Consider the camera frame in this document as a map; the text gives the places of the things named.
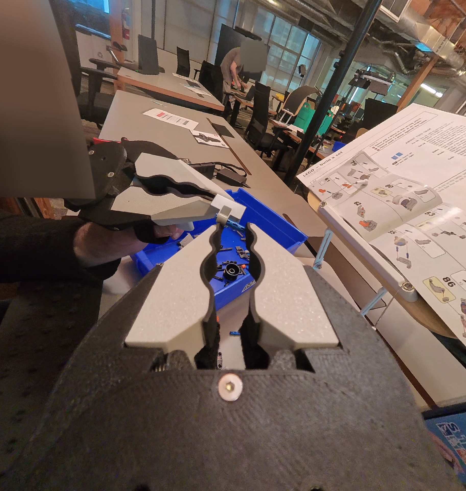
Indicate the black power adapter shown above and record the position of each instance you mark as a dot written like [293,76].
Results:
[231,175]

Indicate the green bag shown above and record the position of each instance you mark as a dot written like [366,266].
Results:
[305,117]

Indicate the blue parts bin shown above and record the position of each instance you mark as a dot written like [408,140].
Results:
[271,230]

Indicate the person's left hand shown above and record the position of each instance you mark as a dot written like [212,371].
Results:
[102,245]

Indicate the blue robot kit box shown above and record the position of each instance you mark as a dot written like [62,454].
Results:
[455,445]

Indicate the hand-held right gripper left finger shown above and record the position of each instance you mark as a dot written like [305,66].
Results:
[171,303]

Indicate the book stand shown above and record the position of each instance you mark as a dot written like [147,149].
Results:
[409,294]

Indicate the grey panel piece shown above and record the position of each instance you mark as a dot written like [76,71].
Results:
[233,205]

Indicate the black monitor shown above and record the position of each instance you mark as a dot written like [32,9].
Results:
[148,53]

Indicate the black mat sheet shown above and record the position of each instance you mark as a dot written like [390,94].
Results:
[222,129]

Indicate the white paper sheet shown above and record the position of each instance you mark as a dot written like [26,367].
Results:
[179,122]

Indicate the black office chair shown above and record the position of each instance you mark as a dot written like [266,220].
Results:
[261,115]
[98,76]

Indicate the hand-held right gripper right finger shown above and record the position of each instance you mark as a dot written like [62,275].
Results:
[294,303]

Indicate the grey table with wood edge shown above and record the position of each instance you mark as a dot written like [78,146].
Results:
[167,86]

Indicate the white instruction booklet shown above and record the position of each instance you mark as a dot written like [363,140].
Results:
[409,153]

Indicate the brown wooden strip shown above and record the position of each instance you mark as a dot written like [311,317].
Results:
[237,157]

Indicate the black pole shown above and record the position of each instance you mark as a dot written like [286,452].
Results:
[333,96]

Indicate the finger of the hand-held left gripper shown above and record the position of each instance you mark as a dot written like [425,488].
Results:
[167,168]
[148,203]

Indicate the person's left forearm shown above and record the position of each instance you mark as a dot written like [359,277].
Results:
[29,249]

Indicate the printed leaflet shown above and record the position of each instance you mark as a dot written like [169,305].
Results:
[210,138]

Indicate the black toy wheel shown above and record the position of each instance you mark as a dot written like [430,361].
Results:
[231,272]

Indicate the pile of small building parts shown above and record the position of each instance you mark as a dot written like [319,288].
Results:
[240,251]

